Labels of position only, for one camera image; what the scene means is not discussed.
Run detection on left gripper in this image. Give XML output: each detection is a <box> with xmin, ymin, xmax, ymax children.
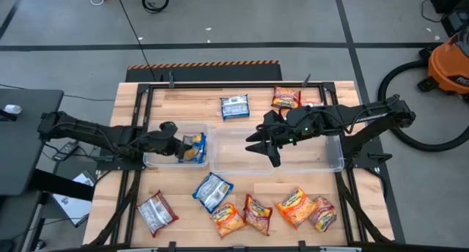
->
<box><xmin>146</xmin><ymin>130</ymin><xmax>194</xmax><ymax>161</ymax></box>

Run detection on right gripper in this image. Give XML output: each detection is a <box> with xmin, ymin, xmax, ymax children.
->
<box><xmin>244</xmin><ymin>125</ymin><xmax>305</xmax><ymax>168</ymax></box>

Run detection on blue Maruchan noodle pack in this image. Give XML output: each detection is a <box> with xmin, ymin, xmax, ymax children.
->
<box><xmin>178</xmin><ymin>132</ymin><xmax>208</xmax><ymax>164</ymax></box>
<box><xmin>219</xmin><ymin>94</ymin><xmax>251</xmax><ymax>121</ymax></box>
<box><xmin>192</xmin><ymin>172</ymin><xmax>235</xmax><ymax>214</ymax></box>

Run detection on red Maruchan noodle pack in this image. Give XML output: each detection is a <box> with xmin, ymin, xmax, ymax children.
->
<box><xmin>307</xmin><ymin>195</ymin><xmax>338</xmax><ymax>234</ymax></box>
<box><xmin>242</xmin><ymin>193</ymin><xmax>274</xmax><ymax>237</ymax></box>
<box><xmin>136</xmin><ymin>189</ymin><xmax>180</xmax><ymax>238</ymax></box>
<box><xmin>271</xmin><ymin>86</ymin><xmax>302</xmax><ymax>110</ymax></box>

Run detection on clear plastic bin with label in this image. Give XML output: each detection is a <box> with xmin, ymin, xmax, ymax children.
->
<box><xmin>210</xmin><ymin>127</ymin><xmax>276</xmax><ymax>174</ymax></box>

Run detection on black hazard-striped floor mat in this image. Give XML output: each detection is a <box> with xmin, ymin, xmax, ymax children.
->
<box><xmin>125</xmin><ymin>59</ymin><xmax>284</xmax><ymax>83</ymax></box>

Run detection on black power brick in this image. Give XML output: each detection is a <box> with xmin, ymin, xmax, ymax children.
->
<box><xmin>52</xmin><ymin>141</ymin><xmax>78</xmax><ymax>162</ymax></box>

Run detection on white paper sheets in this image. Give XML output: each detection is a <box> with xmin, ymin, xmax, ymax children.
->
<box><xmin>51</xmin><ymin>170</ymin><xmax>97</xmax><ymax>228</ymax></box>

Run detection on orange shop vacuum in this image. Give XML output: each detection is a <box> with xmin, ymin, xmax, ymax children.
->
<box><xmin>377</xmin><ymin>59</ymin><xmax>469</xmax><ymax>153</ymax></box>
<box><xmin>417</xmin><ymin>26</ymin><xmax>469</xmax><ymax>103</ymax></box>

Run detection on black desk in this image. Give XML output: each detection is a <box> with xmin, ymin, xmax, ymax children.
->
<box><xmin>0</xmin><ymin>89</ymin><xmax>65</xmax><ymax>197</ymax></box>

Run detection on black equipment case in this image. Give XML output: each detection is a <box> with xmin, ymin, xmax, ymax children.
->
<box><xmin>429</xmin><ymin>0</ymin><xmax>469</xmax><ymax>39</ymax></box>

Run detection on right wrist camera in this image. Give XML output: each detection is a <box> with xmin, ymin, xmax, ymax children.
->
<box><xmin>262</xmin><ymin>110</ymin><xmax>286</xmax><ymax>132</ymax></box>

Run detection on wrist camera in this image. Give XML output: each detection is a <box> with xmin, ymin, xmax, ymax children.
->
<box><xmin>262</xmin><ymin>110</ymin><xmax>286</xmax><ymax>132</ymax></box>
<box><xmin>159</xmin><ymin>121</ymin><xmax>180</xmax><ymax>136</ymax></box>

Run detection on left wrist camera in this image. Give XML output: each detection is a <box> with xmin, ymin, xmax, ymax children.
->
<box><xmin>159</xmin><ymin>121</ymin><xmax>180</xmax><ymax>136</ymax></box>

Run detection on long black floor cable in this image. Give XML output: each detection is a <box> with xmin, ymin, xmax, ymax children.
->
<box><xmin>115</xmin><ymin>0</ymin><xmax>158</xmax><ymax>83</ymax></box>

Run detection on coiled black cable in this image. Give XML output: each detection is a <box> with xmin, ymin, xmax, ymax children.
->
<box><xmin>141</xmin><ymin>0</ymin><xmax>170</xmax><ymax>14</ymax></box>

